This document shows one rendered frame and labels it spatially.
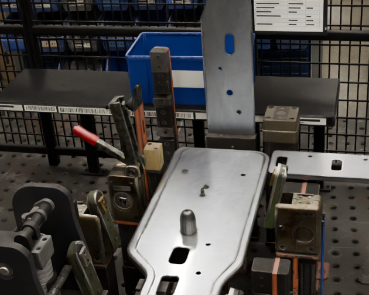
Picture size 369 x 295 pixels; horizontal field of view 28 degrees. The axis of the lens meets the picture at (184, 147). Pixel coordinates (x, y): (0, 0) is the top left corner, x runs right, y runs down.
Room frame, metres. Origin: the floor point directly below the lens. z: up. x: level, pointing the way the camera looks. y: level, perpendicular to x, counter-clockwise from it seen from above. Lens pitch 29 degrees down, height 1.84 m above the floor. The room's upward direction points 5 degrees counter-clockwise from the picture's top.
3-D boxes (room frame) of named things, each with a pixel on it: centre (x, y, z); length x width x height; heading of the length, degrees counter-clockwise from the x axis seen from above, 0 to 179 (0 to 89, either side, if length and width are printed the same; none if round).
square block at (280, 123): (1.51, -0.23, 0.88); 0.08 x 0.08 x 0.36; 74
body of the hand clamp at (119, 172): (1.33, 0.13, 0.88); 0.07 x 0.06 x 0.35; 74
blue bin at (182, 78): (1.73, -0.04, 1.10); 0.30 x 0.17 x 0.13; 76
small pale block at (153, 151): (1.40, 0.07, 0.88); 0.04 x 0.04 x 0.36; 74
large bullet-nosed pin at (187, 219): (1.16, 0.01, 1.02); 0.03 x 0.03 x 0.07
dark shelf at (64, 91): (1.76, 0.04, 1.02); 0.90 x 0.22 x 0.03; 74
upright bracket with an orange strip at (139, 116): (1.42, 0.09, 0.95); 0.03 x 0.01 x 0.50; 164
